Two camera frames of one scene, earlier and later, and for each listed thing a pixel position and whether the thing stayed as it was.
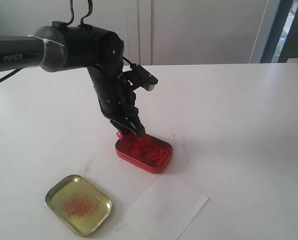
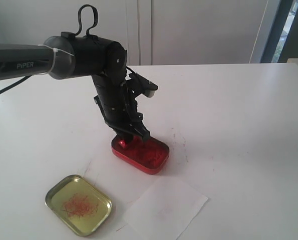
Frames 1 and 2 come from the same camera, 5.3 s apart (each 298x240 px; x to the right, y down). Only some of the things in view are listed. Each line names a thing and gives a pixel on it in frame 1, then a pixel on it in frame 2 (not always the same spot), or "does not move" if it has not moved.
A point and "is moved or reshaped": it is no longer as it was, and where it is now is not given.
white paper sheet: [166, 210] does not move
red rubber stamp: [120, 135] is moved or reshaped
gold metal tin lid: [78, 203] does not move
